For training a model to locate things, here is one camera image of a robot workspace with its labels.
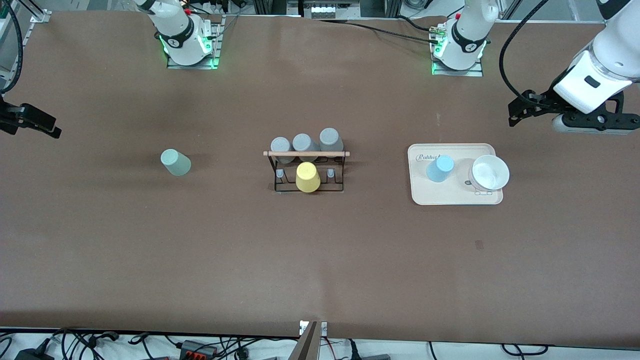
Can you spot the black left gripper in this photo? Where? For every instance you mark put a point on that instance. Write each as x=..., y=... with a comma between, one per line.
x=541, y=102

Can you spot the light blue cup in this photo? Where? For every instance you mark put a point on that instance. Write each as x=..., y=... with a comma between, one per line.
x=440, y=168

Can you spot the pale green cup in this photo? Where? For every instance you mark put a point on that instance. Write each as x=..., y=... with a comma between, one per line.
x=175, y=163

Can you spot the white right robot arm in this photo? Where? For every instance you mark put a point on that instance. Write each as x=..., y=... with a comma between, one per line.
x=177, y=30

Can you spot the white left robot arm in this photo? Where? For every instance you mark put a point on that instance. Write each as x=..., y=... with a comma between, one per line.
x=615, y=55

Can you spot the white bowl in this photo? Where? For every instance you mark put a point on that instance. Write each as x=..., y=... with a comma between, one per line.
x=490, y=172

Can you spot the cream tray with Rabbit print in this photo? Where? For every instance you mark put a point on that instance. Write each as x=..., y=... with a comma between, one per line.
x=440, y=192

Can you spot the grey cup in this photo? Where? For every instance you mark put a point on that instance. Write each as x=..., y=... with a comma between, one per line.
x=281, y=145
x=330, y=138
x=303, y=143

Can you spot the yellow cup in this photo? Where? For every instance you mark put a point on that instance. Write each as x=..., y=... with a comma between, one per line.
x=307, y=177

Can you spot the black power adapter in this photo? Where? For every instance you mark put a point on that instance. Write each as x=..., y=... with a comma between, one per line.
x=32, y=354

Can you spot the black box with orange connectors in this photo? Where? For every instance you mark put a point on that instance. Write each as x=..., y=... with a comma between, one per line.
x=198, y=349

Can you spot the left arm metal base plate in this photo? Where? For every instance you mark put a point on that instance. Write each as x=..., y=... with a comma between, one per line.
x=477, y=71

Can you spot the aluminium frame corner bracket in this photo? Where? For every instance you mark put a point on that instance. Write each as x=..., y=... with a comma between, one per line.
x=41, y=16

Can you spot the white stand bracket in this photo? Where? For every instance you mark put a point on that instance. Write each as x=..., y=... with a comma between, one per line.
x=323, y=328

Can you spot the grey camera stand post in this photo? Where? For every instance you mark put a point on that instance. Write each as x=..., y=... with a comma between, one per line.
x=306, y=345

